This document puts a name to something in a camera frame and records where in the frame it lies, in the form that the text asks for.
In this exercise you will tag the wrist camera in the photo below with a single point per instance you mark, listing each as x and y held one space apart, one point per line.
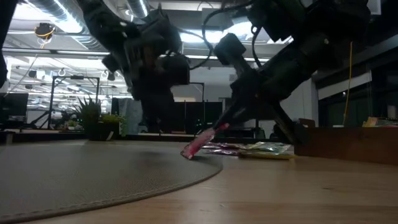
161 31
230 49

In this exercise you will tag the small plant white pot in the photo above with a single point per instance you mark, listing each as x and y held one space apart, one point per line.
71 124

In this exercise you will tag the black computer monitor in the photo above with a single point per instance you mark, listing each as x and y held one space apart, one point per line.
14 104

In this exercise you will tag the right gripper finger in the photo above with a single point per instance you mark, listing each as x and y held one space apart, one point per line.
236 107
248 109

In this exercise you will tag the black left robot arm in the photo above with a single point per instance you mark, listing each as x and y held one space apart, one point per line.
102 25

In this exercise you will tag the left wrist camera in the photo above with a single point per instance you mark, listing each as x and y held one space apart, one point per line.
161 31

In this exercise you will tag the black metal gantry frame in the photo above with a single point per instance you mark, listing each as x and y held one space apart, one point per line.
74 77

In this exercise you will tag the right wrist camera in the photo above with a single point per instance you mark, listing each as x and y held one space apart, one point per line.
230 49

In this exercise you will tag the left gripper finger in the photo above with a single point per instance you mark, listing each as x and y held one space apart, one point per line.
146 112
164 112

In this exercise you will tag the small potted green plant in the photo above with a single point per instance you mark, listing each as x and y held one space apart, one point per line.
96 130

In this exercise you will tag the round grey table mat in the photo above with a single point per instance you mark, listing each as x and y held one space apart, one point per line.
93 180

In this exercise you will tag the black aluminium table frame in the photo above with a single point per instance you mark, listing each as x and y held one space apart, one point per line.
46 137

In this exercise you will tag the wooden compartment tray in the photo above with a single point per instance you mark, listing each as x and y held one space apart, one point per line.
342 144

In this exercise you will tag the grey cloth cover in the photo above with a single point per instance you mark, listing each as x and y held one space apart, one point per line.
126 112

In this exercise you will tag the long led light bar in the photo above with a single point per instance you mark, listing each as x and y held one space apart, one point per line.
77 53

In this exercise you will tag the grey ceiling box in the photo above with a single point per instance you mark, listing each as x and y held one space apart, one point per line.
213 20

